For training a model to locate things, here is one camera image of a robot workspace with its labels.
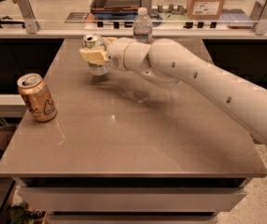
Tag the right metal glass bracket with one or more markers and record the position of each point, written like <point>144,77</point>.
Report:
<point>259,17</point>

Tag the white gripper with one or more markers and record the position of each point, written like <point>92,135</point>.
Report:
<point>116,53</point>

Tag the gold soda can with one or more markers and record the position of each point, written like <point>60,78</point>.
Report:
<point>35,93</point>

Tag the grey table drawer front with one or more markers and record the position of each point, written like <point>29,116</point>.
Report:
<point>153,200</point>

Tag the metal glass bracket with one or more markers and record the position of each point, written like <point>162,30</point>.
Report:
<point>31,25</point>
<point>259,17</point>
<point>147,4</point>

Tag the grey metal tray bin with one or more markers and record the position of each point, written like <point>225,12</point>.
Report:
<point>118,0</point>

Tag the clear plastic water bottle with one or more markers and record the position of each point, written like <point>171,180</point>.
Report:
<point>142,26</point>

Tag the middle metal glass bracket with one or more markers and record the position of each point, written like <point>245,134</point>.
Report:
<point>147,4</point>

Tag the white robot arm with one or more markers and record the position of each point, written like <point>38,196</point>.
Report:
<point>166,63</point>

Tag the green white 7up can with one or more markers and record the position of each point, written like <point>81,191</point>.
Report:
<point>95,41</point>

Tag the cardboard box with label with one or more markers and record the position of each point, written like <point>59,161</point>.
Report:
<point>204,9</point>

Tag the left metal glass bracket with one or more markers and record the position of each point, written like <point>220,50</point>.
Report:
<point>31,25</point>

